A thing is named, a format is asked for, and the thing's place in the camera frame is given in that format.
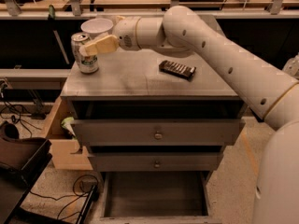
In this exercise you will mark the grey drawer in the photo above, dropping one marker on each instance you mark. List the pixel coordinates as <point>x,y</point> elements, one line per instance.
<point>153,198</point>
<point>135,159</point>
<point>157,123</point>

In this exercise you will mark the green white 7up can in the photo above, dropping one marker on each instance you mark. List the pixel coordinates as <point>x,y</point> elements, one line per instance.
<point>86,64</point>

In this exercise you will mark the grey top drawer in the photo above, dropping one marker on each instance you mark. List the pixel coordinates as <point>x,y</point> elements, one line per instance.
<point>157,123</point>

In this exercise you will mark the grey bottom drawer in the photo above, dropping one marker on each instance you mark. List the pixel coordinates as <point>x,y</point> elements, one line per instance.
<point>153,198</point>

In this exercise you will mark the white ceramic bowl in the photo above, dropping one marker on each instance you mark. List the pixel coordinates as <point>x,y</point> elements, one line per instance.
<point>95,27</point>

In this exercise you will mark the dark chocolate bar wrapper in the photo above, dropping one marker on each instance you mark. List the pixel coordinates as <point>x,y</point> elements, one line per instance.
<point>177,69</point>

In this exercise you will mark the light wooden box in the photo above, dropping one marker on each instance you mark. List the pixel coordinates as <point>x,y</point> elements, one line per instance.
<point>66,152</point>

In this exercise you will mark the black cart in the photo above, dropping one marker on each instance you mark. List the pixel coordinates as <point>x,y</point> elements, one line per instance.
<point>22,160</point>

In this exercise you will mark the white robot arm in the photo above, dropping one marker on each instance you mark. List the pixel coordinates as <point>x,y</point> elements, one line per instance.
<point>272,95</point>

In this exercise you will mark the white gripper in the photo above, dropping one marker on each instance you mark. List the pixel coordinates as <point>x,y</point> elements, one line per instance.
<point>125,35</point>

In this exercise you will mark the green white bag in box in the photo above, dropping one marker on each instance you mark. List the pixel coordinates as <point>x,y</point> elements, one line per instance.
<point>66,125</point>

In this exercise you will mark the grey middle drawer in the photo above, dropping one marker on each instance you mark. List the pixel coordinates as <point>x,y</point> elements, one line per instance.
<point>135,159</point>

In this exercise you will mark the grey drawer cabinet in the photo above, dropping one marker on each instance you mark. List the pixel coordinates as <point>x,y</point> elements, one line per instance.
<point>134,75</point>

